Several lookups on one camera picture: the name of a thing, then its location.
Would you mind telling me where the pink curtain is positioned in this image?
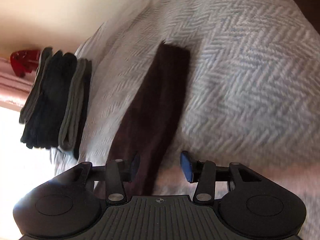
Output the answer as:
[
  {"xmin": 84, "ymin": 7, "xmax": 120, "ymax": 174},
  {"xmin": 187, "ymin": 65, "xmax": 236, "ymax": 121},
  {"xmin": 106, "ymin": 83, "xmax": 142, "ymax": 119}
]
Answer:
[{"xmin": 0, "ymin": 57, "xmax": 35, "ymax": 112}]

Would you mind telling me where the red hanging garment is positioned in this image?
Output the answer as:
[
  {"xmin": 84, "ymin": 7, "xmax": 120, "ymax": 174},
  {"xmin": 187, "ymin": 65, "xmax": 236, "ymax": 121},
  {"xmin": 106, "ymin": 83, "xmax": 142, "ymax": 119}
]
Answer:
[{"xmin": 10, "ymin": 49, "xmax": 41, "ymax": 77}]

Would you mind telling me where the maroon and grey sweater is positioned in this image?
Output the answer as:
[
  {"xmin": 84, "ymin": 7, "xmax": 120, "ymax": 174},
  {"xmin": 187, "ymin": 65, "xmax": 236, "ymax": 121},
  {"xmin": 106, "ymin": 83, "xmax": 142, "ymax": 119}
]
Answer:
[{"xmin": 107, "ymin": 43, "xmax": 190, "ymax": 197}]

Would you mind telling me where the stack of folded jeans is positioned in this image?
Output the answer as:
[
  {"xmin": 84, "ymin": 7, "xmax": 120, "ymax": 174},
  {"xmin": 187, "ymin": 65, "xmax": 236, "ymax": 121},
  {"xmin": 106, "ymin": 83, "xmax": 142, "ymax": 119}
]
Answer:
[{"xmin": 19, "ymin": 47, "xmax": 92, "ymax": 159}]

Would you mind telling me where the pink and grey bedspread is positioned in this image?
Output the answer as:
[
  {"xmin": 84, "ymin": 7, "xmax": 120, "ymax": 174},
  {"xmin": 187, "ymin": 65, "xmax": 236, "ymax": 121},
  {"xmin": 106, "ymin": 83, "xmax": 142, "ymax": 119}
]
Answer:
[{"xmin": 49, "ymin": 0, "xmax": 320, "ymax": 230}]

